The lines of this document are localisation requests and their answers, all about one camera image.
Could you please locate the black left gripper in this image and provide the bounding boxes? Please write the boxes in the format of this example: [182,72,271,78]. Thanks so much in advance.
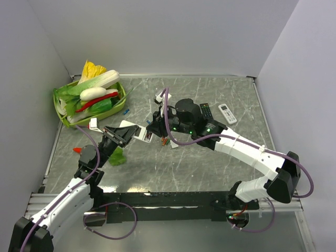
[96,124,139,168]

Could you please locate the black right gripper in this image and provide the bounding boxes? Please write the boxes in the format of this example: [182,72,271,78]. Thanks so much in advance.
[146,105,194,138]

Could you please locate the red white remote control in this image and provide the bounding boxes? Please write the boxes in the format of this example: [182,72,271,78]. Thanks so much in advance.
[119,120,153,143]

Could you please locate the white battery cover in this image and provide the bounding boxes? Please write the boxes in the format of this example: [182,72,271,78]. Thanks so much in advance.
[170,140,179,149]

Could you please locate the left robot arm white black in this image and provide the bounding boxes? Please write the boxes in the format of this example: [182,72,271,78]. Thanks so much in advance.
[8,125,139,251]

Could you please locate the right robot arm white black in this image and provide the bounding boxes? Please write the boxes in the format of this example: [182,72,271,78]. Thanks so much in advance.
[147,96,301,209]

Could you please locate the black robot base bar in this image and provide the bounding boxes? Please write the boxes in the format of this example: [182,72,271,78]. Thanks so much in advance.
[89,187,259,224]

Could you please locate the black TV remote control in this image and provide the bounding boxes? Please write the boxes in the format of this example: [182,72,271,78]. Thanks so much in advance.
[199,103,213,119]

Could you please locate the white air conditioner remote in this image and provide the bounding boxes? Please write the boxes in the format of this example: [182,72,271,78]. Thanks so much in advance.
[218,103,237,125]

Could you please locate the red chili pepper toy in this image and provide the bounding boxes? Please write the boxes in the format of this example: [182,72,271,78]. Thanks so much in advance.
[76,92,118,113]

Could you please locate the orange carrot toy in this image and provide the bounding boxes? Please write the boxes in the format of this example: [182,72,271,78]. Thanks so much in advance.
[72,146,127,167]

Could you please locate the white radish toy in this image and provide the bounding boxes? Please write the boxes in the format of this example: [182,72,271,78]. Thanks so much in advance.
[80,87,107,101]

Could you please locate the green plastic basket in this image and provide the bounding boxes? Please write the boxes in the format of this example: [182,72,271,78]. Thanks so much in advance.
[53,82,129,128]

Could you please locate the napa cabbage toy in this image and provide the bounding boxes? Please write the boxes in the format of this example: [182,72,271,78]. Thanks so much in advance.
[78,60,120,89]

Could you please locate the green leafy vegetable toy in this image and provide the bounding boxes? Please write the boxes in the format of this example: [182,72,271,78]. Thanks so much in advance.
[56,85,118,117]

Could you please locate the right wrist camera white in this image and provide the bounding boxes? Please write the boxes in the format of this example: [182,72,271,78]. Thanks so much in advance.
[154,88,166,117]

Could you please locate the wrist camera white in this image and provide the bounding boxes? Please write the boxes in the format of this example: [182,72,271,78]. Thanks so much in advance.
[88,118,103,133]
[154,88,166,117]

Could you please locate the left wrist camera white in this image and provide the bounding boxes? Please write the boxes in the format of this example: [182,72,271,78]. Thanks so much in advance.
[88,118,103,133]

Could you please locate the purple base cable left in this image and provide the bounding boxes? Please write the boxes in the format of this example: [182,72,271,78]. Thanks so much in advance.
[83,201,138,240]

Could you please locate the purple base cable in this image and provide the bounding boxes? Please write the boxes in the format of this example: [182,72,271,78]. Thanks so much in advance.
[227,198,276,234]
[83,201,138,240]

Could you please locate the aluminium frame rail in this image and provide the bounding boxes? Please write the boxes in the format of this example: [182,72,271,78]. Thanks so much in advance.
[13,123,304,252]

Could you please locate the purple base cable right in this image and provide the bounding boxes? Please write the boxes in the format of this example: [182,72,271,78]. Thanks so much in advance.
[227,198,276,234]

